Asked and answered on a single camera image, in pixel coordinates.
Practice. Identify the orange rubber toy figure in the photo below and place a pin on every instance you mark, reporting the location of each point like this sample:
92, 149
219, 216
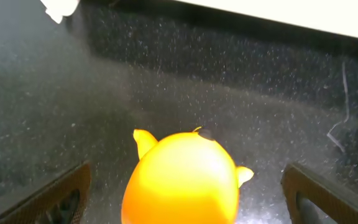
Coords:
182, 180

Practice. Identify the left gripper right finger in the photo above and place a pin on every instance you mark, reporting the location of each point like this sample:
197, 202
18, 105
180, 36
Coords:
331, 199

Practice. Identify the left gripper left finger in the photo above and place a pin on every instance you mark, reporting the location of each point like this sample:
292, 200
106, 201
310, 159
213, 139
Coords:
26, 202

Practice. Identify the white shelf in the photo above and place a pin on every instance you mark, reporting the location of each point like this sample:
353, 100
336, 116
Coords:
306, 15

